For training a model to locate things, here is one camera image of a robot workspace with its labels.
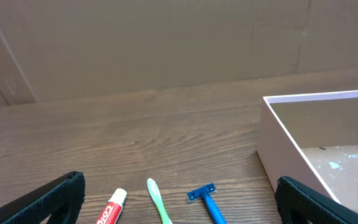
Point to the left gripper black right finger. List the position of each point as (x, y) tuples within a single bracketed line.
[(299, 204)]

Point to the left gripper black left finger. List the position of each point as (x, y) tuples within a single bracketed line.
[(58, 201)]

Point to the red white toothpaste tube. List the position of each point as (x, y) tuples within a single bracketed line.
[(113, 209)]

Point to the blue disposable razor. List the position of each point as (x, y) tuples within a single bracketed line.
[(204, 193)]

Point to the green white toothbrush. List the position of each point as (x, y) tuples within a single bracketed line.
[(157, 199)]

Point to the white cardboard box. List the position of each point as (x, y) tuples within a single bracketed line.
[(312, 138)]

